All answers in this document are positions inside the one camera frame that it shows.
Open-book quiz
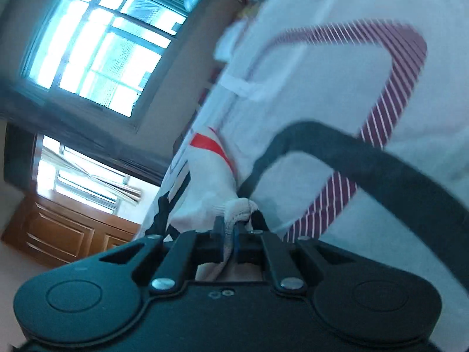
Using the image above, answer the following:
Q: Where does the white pink patterned bed quilt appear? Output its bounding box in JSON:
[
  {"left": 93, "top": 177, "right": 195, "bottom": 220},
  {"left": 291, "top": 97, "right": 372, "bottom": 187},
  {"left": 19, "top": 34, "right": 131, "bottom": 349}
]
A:
[{"left": 135, "top": 0, "right": 469, "bottom": 352}]

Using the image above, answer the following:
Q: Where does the red black striped white sweater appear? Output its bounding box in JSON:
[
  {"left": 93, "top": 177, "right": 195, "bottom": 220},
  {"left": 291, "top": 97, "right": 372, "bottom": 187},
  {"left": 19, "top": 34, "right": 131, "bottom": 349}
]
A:
[{"left": 138, "top": 127, "right": 261, "bottom": 282}]

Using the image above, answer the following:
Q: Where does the window with teal curtain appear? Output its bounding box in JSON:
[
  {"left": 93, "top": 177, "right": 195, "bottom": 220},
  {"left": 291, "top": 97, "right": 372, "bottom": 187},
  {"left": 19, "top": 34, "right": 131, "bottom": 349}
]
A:
[{"left": 17, "top": 0, "right": 188, "bottom": 130}]

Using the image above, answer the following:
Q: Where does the brown wooden door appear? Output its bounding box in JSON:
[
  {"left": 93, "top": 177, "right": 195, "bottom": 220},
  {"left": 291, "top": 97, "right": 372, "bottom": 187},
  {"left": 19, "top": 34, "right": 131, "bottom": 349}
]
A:
[{"left": 1, "top": 192, "right": 140, "bottom": 267}]

